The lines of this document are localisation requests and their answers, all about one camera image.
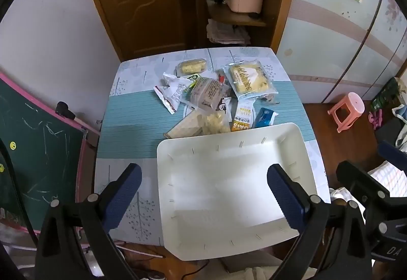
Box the large yellow cake packet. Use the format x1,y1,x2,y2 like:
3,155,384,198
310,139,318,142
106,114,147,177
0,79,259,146
222,59,278,101

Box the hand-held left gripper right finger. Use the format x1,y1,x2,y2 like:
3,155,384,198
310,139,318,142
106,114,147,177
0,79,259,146
266,163,372,280

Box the white cable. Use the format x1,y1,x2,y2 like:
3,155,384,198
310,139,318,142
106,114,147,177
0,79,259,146
111,240,166,259

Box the green chalkboard pink frame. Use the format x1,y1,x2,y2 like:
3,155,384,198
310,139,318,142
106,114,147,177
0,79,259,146
0,73,96,233

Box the clear brown bread packet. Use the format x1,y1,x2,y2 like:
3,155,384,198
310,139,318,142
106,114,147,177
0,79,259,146
181,77,232,112

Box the dark chocolate snack packet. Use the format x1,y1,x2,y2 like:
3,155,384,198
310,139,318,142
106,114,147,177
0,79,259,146
219,97,232,115

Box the white snack packet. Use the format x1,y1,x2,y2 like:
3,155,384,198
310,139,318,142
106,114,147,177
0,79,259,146
154,73,193,114

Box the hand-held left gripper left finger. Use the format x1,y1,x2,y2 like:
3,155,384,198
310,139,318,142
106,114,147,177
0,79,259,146
34,163,142,280

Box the black chalkboard clip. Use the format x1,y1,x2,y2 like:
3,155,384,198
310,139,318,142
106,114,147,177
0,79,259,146
55,102,76,120

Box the pink plastic stool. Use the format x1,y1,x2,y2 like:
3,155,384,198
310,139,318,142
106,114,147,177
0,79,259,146
327,92,365,133

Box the pink toy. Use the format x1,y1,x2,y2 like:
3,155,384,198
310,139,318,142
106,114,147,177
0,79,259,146
369,110,384,128

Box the pale wardrobe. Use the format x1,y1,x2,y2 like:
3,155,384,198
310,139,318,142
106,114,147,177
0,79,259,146
276,0,407,105

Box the green box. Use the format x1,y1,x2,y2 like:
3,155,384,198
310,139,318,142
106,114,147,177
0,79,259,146
372,78,402,112

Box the small yellow cake packet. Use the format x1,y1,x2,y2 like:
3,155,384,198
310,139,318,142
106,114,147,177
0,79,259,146
176,58,207,75

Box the clear yellow puff packet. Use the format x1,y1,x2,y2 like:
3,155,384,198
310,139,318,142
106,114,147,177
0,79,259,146
195,110,231,136

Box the teal leaf print tablecloth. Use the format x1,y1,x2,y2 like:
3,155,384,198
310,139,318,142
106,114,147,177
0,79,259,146
94,47,331,247

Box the white checkered cloth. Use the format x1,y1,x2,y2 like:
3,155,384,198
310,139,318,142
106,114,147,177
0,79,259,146
369,161,407,198

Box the blue snack packet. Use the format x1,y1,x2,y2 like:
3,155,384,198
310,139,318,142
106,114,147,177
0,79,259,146
253,107,279,129

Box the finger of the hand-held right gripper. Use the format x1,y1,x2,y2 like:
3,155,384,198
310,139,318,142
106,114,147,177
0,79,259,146
378,140,407,172
336,161,391,214

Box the folded towels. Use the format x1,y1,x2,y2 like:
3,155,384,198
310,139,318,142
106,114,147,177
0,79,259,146
207,19,252,46

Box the brown wooden door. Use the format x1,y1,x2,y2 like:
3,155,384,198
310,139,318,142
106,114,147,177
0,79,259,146
79,0,198,62

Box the sandwich cracker packet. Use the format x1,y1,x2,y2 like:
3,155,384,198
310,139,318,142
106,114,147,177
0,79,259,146
163,110,204,139

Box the white plastic tray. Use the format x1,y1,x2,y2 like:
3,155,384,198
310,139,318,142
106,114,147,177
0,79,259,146
157,122,318,261

